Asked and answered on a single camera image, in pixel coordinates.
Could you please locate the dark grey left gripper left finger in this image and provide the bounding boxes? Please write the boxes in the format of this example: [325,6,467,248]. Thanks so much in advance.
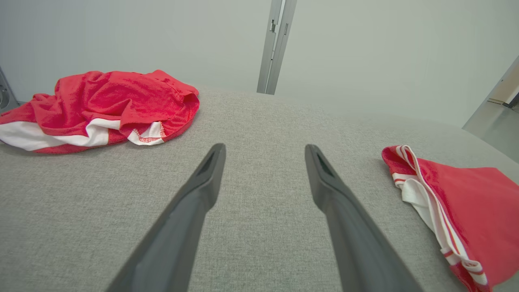
[105,143,226,292]

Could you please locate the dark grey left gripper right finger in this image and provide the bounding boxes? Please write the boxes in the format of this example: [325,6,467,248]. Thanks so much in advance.
[305,144,424,292]

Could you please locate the red shorts with white stripe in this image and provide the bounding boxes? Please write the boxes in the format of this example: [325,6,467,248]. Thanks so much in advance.
[0,69,200,155]

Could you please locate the red shirt with white sleeve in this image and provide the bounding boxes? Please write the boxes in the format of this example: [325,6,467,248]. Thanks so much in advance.
[382,145,519,292]

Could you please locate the grey partition frame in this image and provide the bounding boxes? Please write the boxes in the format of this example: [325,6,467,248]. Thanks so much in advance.
[462,56,519,130]

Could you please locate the grey metal post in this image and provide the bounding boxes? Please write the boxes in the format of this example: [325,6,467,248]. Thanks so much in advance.
[257,0,283,94]
[266,0,298,95]

